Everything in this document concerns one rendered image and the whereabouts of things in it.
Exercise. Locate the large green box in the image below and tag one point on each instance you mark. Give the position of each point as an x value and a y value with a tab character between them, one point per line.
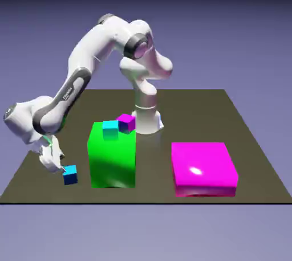
111	160

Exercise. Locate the small blue cube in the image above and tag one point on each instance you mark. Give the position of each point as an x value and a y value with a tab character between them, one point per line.
70	175

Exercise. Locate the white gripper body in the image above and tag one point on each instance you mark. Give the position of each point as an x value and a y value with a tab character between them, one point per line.
48	158

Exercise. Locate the small magenta cube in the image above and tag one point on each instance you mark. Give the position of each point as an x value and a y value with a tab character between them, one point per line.
126	123

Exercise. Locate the small cyan cube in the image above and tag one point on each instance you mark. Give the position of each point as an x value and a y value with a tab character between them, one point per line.
110	130

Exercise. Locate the large magenta box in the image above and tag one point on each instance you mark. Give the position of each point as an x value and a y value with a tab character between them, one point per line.
203	167

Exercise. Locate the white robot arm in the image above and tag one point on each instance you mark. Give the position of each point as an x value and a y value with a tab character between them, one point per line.
95	44

